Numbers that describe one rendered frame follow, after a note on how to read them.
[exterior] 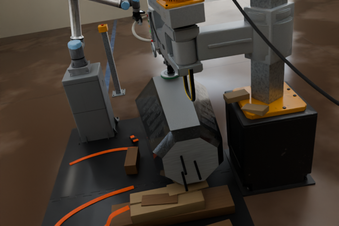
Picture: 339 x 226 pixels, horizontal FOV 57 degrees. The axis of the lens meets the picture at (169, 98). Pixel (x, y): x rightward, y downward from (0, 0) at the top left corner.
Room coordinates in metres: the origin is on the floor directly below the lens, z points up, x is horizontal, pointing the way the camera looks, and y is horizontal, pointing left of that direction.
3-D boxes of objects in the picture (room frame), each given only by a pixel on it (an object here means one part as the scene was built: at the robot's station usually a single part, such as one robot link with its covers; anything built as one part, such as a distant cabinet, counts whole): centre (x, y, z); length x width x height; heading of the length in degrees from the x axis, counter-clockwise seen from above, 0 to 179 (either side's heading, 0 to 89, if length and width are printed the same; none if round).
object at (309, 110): (2.28, -0.83, 0.37); 0.66 x 0.66 x 0.74; 1
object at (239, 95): (2.33, -0.57, 0.81); 0.20 x 0.10 x 0.05; 99
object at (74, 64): (3.36, 0.95, 0.98); 0.19 x 0.19 x 0.10
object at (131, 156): (2.59, 0.48, 0.07); 0.30 x 0.12 x 0.12; 175
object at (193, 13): (2.58, -0.12, 1.60); 0.96 x 0.25 x 0.17; 11
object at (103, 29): (4.37, 0.77, 0.54); 0.20 x 0.20 x 1.09; 1
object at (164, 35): (2.53, -0.11, 1.28); 0.74 x 0.23 x 0.49; 11
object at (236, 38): (2.28, -0.63, 1.34); 0.74 x 0.34 x 0.25; 91
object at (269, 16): (2.28, -0.83, 1.36); 0.35 x 0.35 x 0.41
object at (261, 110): (2.10, -0.66, 0.80); 0.20 x 0.10 x 0.05; 42
